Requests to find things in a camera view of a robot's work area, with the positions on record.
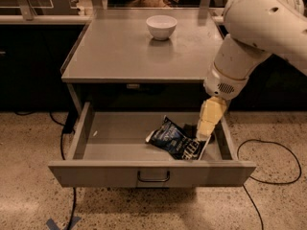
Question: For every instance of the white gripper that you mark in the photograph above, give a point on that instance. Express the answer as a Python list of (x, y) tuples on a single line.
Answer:
[(222, 84)]

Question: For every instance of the blue chip bag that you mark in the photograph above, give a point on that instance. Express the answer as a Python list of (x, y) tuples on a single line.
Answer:
[(173, 139)]

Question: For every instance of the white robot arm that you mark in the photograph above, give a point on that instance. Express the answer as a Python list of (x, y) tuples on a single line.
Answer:
[(256, 30)]

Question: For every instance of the grey metal counter cabinet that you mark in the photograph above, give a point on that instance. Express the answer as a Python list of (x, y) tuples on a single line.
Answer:
[(116, 47)]

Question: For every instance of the grey open drawer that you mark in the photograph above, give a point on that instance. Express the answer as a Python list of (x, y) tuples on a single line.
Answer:
[(109, 148)]

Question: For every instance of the white ceramic bowl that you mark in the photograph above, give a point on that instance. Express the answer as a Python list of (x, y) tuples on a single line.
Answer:
[(161, 27)]

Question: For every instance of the blue tape cross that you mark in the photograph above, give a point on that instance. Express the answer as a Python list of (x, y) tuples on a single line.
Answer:
[(69, 224)]

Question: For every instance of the metal drawer handle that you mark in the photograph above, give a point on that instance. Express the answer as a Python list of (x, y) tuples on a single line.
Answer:
[(153, 178)]

